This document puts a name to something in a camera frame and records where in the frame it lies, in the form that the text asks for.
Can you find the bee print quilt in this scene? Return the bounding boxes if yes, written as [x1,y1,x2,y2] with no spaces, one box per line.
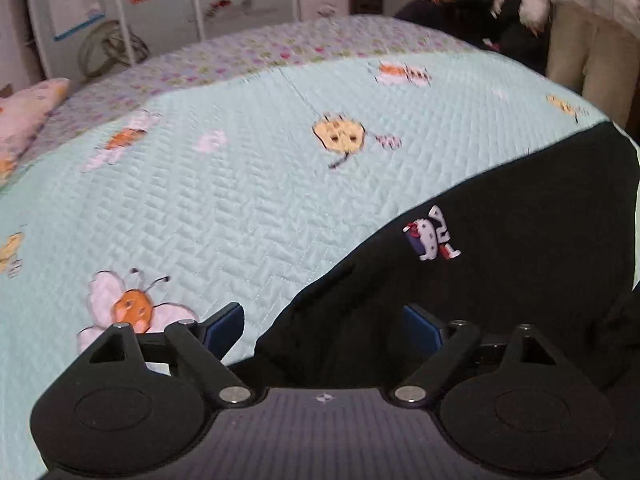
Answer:
[0,52,640,480]

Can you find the white wardrobe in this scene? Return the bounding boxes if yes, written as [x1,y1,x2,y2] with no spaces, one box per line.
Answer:
[25,0,301,81]

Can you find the purple floral bed sheet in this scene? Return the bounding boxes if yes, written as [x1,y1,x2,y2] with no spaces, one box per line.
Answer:
[20,15,481,161]

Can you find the pink floral pillow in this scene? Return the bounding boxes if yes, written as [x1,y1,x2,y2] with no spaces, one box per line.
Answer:
[0,77,71,191]

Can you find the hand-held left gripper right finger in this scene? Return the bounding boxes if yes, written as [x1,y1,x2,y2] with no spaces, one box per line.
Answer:
[392,302,558,406]

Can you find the blue framed paper sheet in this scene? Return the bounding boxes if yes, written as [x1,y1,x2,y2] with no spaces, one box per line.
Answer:
[42,0,107,43]

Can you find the black pants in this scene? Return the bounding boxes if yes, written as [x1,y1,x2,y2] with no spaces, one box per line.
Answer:
[227,120,640,396]

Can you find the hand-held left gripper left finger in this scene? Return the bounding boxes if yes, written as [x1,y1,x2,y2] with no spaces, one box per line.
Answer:
[87,302,251,406]

